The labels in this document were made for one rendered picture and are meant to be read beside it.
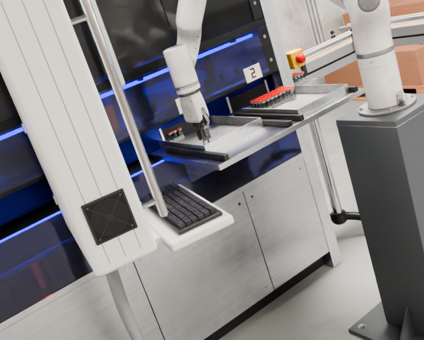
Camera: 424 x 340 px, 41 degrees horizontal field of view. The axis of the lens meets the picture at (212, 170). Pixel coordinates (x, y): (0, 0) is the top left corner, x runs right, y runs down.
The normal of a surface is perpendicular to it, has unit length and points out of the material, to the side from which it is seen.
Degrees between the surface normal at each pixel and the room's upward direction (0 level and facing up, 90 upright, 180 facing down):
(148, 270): 90
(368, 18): 126
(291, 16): 90
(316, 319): 0
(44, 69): 90
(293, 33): 90
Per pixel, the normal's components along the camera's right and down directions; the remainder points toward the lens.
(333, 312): -0.30, -0.90
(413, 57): -0.81, 0.41
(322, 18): 0.57, 0.09
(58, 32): 0.38, 0.18
